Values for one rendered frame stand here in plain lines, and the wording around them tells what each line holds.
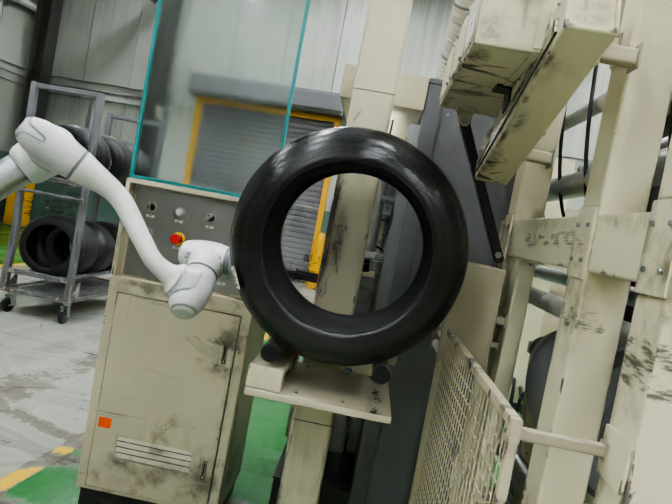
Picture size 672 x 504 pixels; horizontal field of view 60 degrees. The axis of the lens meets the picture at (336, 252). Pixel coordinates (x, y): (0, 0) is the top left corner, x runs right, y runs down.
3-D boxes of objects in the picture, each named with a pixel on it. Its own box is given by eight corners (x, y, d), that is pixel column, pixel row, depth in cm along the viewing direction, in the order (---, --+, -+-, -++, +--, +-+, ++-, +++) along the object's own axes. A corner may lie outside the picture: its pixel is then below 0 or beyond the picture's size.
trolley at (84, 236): (80, 294, 612) (109, 112, 602) (136, 306, 605) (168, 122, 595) (-8, 311, 479) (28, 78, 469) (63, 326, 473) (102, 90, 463)
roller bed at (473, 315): (429, 346, 190) (446, 257, 189) (474, 355, 190) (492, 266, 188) (435, 360, 171) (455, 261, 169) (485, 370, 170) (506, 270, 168)
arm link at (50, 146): (91, 145, 166) (90, 148, 178) (32, 103, 159) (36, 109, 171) (62, 182, 164) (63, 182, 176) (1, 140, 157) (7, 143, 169)
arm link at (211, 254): (232, 261, 195) (220, 289, 185) (187, 252, 196) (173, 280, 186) (231, 237, 187) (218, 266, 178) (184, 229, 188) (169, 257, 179)
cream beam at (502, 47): (436, 107, 173) (445, 58, 173) (520, 122, 172) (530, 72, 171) (469, 43, 113) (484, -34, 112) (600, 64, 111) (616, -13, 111)
